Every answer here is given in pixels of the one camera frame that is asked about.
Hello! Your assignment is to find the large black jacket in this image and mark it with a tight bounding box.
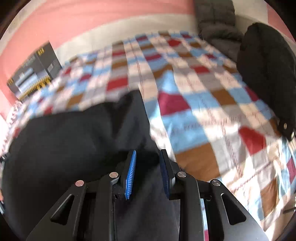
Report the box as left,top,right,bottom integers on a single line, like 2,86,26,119
1,90,180,240

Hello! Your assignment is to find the checkered bed sheet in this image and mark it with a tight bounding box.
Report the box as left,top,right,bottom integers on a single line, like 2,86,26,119
7,32,295,230

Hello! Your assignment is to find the red striped bed cover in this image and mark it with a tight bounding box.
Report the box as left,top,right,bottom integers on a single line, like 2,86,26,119
1,101,23,156

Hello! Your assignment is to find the black puffer jacket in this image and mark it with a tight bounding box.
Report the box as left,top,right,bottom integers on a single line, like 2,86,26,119
237,23,295,141

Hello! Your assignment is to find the black appliance cardboard box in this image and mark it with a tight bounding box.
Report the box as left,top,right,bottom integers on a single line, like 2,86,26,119
7,42,62,102

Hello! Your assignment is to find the grey quilted down coat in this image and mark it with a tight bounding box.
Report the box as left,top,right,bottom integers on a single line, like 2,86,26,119
194,0,243,62

